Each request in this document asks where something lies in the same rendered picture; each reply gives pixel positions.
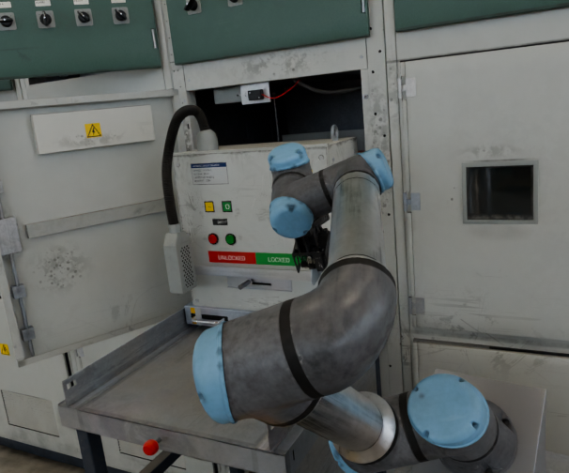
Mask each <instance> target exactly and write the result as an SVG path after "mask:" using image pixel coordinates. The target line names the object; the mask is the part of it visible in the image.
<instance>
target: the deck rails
mask: <svg viewBox="0 0 569 473"><path fill-rule="evenodd" d="M199 327H201V325H192V324H187V321H186V314H185V308H183V309H181V310H179V311H178V312H176V313H174V314H172V315H171V316H169V317H167V318H166V319H164V320H162V321H161V322H160V323H158V324H157V325H155V326H153V327H152V328H149V329H148V330H146V331H144V332H143V333H141V334H139V335H138V336H136V337H134V338H133V339H131V340H129V341H128V342H126V343H124V344H122V345H120V346H119V347H118V348H117V349H115V350H113V351H112V352H110V353H108V354H107V355H105V356H103V357H102V358H100V359H98V360H96V361H94V362H93V363H91V364H89V365H88V366H86V367H84V368H83V369H82V370H80V371H79V372H77V373H75V374H73V375H71V376H70V377H68V378H66V379H65V380H63V381H62V387H63V391H64V395H65V400H66V405H65V407H67V408H72V409H76V410H78V409H79V408H81V407H82V406H84V405H85V404H87V403H89V402H90V401H91V400H93V399H94V398H96V397H97V396H99V395H100V394H102V393H103V392H104V391H106V390H107V389H109V388H110V387H112V386H113V385H114V384H116V383H117V382H119V381H120V380H122V379H123V378H125V377H126V376H128V375H129V374H131V373H133V372H134V371H135V370H137V369H138V368H140V367H141V366H143V365H144V364H146V363H147V362H149V361H150V360H152V359H153V358H155V357H157V356H158V355H159V354H160V353H161V352H163V351H164V350H166V349H167V348H169V347H170V346H172V345H173V344H175V343H177V342H178V341H180V340H181V339H182V338H184V337H185V336H187V335H188V334H190V333H191V332H193V331H194V330H196V329H197V328H199ZM73 380H75V381H76V385H74V386H72V387H71V388H69V389H68V387H67V384H68V383H70V382H71V381H73ZM295 425H296V424H294V425H291V426H286V427H275V426H273V427H272V428H271V429H270V425H268V424H267V434H266V435H265V436H264V437H263V439H262V440H261V441H260V442H259V443H258V445H257V446H256V447H255V449H256V450H263V451H267V452H272V453H274V452H275V450H276V449H277V448H278V446H279V445H280V444H281V443H282V441H283V440H284V439H285V437H286V436H287V435H288V433H289V432H290V431H291V430H292V428H293V427H294V426H295Z"/></svg>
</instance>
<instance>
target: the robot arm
mask: <svg viewBox="0 0 569 473"><path fill-rule="evenodd" d="M268 162H269V170H270V171H271V173H272V193H271V201H270V204H269V220H270V225H271V227H272V229H273V230H274V231H275V232H276V233H277V234H278V235H280V236H282V237H287V238H295V245H294V249H293V252H292V257H293V260H294V263H295V266H296V269H297V271H298V273H300V266H301V267H305V268H307V267H308V268H309V269H310V271H311V283H312V285H315V283H316V282H317V280H319V281H318V286H317V287H316V288H315V289H313V290H312V291H310V292H308V293H306V294H304V295H301V296H299V297H296V298H291V299H289V300H286V301H284V302H281V303H278V304H275V305H272V306H269V307H267V308H265V309H262V310H259V311H256V312H253V313H249V314H246V315H243V316H241V317H238V318H235V319H233V320H230V321H227V322H225V321H222V322H221V323H220V324H219V325H217V326H215V327H213V328H209V329H207V330H205V331H204V332H202V334H201V335H200V337H199V338H198V339H197V341H196V343H195V346H194V349H193V355H192V371H193V379H194V384H195V387H196V391H197V394H198V396H199V399H200V402H201V404H202V406H203V407H204V409H205V411H206V412H207V414H208V415H209V416H210V417H211V418H212V419H213V420H214V421H216V422H218V423H220V424H226V423H232V424H235V423H237V422H238V420H244V419H256V420H259V421H262V422H264V423H266V424H268V425H271V426H275V427H286V426H291V425H294V424H297V425H299V426H300V427H302V428H304V429H306V430H308V431H310V432H313V433H315V434H317V435H320V436H322V437H324V438H326V439H328V440H329V444H330V448H331V453H332V455H333V457H334V459H335V461H338V466H340V467H341V469H342V470H343V471H345V473H377V472H381V471H385V470H390V469H394V468H398V467H402V466H407V465H414V464H418V463H422V462H426V461H431V460H436V459H440V461H441V462H442V463H443V464H444V466H445V467H446V468H447V469H449V470H450V471H451V472H452V473H505V472H506V471H507V470H508V469H509V468H510V467H511V465H512V464H513V462H514V460H515V457H516V453H517V435H516V431H515V427H514V425H513V423H512V422H511V420H510V419H509V417H508V416H507V414H506V413H505V412H504V411H503V410H502V409H501V408H500V407H499V406H497V405H496V404H494V403H492V402H490V401H488V400H486V399H485V398H484V396H483V394H482V393H481V392H480V391H479V390H477V389H476V388H475V387H474V386H473V385H471V383H469V382H468V381H467V380H465V379H463V378H461V377H459V376H457V375H453V374H433V375H430V376H427V377H426V378H424V379H423V380H421V381H420V382H419V383H418V384H417V385H416V387H415V388H414V390H411V391H407V392H404V393H400V394H396V395H393V396H389V397H386V398H381V397H380V396H378V395H377V394H374V393H372V392H368V391H356V390H354V389H353V388H352V387H350V386H351V385H353V384H354V383H355V382H357V381H358V380H359V379H360V378H361V377H362V376H363V375H364V374H365V373H366V372H367V371H368V370H369V369H370V367H371V366H372V365H373V363H374V362H375V361H376V360H377V358H378V356H379V354H380V353H381V351H382V349H383V347H384V346H385V344H386V342H387V340H388V338H389V335H390V333H391V330H392V325H393V322H394V318H395V315H396V306H397V294H396V284H395V280H394V277H393V275H392V273H391V272H390V271H389V270H388V269H387V267H386V260H385V248H384V236H383V225H382V214H381V202H380V194H381V193H383V192H384V191H385V190H388V189H390V188H391V187H392V186H393V177H392V171H391V169H390V166H389V164H388V162H387V160H386V158H385V156H384V154H383V153H382V151H381V150H380V149H378V148H372V149H369V150H367V151H364V152H359V153H357V154H356V155H355V156H353V157H350V158H348V159H346V160H342V161H340V162H338V163H335V164H333V165H332V166H329V167H327V168H325V169H322V170H320V171H318V172H316V173H313V172H312V169H311V165H310V159H309V158H308V156H307V153H306V150H305V148H304V146H303V145H300V144H297V143H288V144H283V145H279V146H277V147H275V148H274V149H272V150H271V151H270V153H269V156H268ZM329 213H331V231H328V228H324V229H323V228H322V226H320V225H322V224H323V223H325V222H326V221H328V220H329V219H330V217H329ZM298 256H299V257H300V260H301V263H300V260H299V258H298ZM296 257H297V260H298V264H297V262H296V259H295V258H296Z"/></svg>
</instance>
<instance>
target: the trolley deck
mask: <svg viewBox="0 0 569 473"><path fill-rule="evenodd" d="M209 328H213V327H210V326H201V327H199V328H197V329H196V330H194V331H193V332H191V333H190V334H188V335H187V336H185V337H184V338H182V339H181V340H180V341H178V342H177V343H175V344H173V345H172V346H170V347H169V348H167V349H166V350H164V351H163V352H161V353H160V354H159V355H158V356H157V357H155V358H153V359H152V360H150V361H149V362H147V363H146V364H144V365H143V366H141V367H140V368H138V369H137V370H135V371H134V372H133V373H131V374H129V375H128V376H126V377H125V378H123V379H122V380H120V381H119V382H117V383H116V384H114V385H113V386H112V387H110V388H109V389H107V390H106V391H104V392H103V393H102V394H100V395H99V396H97V397H96V398H94V399H93V400H91V401H90V402H89V403H87V404H85V405H84V406H82V407H81V408H79V409H78V410H76V409H72V408H67V407H65V405H66V400H63V401H62V402H60V403H59V404H57V406H58V410H59V415H60V419H61V423H62V426H65V427H69V428H72V429H76V430H80V431H84V432H88V433H91V434H95V435H103V436H107V437H111V438H114V439H118V440H122V441H126V442H130V443H134V444H138V445H142V446H144V444H145V442H147V441H148V439H154V440H157V439H158V438H159V437H160V438H161V442H160V443H159V450H164V451H169V452H172V453H176V454H180V455H184V456H188V457H192V458H195V459H199V460H204V461H208V462H212V463H215V464H219V465H226V466H230V467H234V468H238V469H242V470H246V471H250V472H253V473H294V472H295V471H296V469H297V468H298V466H299V465H300V463H301V462H302V460H303V459H304V457H305V456H306V454H307V453H308V451H309V450H310V449H311V447H312V446H313V445H314V443H315V442H316V441H317V439H318V438H319V435H317V434H315V433H313V432H310V431H308V430H306V429H304V428H302V427H300V426H299V425H297V424H296V425H295V426H294V427H293V428H292V430H291V431H290V432H289V433H288V435H287V436H286V437H285V439H284V440H283V441H282V443H281V444H280V445H279V446H278V448H277V449H276V450H275V452H274V453H272V452H267V451H263V450H256V449H255V447H256V446H257V445H258V443H259V442H260V441H261V440H262V439H263V437H264V436H265V435H266V434H267V424H266V423H264V422H262V421H259V420H256V419H244V420H238V422H237V423H235V424H232V423H226V424H220V423H218V422H216V421H214V420H213V419H212V418H211V417H210V416H209V415H208V414H207V412H206V411H205V409H204V407H203V406H202V404H201V402H200V399H199V396H198V394H197V391H196V387H195V384H194V379H193V371H192V355H193V349H194V346H195V343H196V341H197V339H198V338H199V337H200V335H201V334H202V332H204V331H205V330H207V329H209Z"/></svg>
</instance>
